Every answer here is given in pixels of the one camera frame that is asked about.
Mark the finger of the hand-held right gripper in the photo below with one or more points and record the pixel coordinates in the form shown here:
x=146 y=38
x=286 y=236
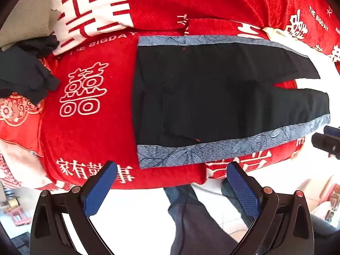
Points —
x=328 y=142

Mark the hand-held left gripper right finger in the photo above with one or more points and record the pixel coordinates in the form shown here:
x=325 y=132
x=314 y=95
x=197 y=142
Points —
x=243 y=188

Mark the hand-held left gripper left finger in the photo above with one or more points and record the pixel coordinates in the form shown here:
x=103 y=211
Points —
x=99 y=188

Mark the black pants with blue stripe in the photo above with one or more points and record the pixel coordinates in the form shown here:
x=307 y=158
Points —
x=199 y=93

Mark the white patterned cloth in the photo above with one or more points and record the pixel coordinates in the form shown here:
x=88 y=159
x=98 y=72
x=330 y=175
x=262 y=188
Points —
x=18 y=164

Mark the pink stool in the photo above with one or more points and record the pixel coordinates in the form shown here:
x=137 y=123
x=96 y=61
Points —
x=18 y=216

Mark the red gold ornament armrest cover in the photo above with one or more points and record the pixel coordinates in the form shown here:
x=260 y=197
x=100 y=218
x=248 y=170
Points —
x=18 y=127

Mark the cream plush item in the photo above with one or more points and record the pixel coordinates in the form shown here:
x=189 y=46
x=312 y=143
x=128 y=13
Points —
x=275 y=33

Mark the dark navy cloth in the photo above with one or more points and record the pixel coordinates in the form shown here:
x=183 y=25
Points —
x=21 y=71

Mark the grey cloth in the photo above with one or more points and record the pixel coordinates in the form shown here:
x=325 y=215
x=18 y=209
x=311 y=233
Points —
x=26 y=18

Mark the red printed backrest cover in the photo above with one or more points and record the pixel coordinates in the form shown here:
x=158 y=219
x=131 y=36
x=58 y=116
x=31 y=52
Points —
x=186 y=0

